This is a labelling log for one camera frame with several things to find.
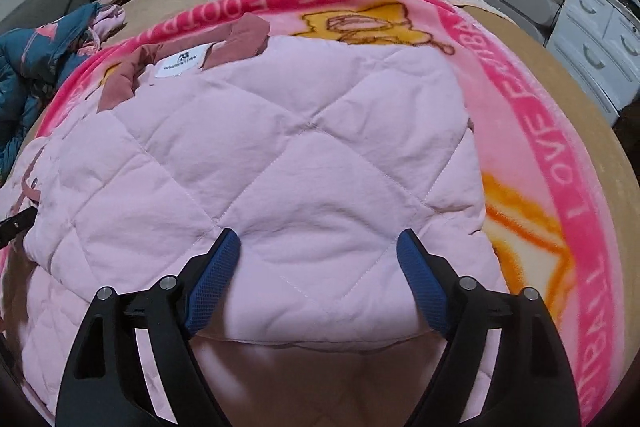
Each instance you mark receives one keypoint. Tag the grey headboard cushion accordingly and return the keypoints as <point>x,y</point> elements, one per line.
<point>45,2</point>

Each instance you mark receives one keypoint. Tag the blue floral duvet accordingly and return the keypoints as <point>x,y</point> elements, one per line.
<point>30,57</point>

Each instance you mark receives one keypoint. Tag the bed with tan sheet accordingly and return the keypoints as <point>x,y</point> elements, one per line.
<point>575,72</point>

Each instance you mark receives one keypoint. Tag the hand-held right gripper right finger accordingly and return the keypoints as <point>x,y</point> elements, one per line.
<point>421,278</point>

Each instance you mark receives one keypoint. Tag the pink printed fleece blanket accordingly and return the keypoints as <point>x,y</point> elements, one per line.
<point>525,117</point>

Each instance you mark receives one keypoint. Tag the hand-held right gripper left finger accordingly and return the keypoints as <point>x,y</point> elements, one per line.
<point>215,278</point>

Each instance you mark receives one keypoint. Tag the pink quilted jacket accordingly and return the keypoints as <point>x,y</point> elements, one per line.
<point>275,147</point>

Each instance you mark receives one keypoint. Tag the white drawer cabinet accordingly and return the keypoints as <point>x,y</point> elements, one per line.
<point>595,32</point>

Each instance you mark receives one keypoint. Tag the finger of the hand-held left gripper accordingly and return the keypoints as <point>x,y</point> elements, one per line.
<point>15,225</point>

